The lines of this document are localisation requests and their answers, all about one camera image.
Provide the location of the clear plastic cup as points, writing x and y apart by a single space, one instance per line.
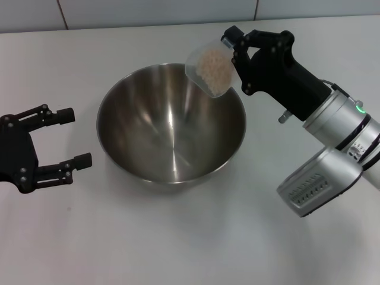
196 59

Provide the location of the silver metal connector plug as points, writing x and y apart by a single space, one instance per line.
284 117

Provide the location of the stainless steel mixing bowl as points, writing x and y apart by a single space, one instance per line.
166 133

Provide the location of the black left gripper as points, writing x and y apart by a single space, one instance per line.
15 154

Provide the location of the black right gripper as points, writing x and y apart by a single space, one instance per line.
276 74

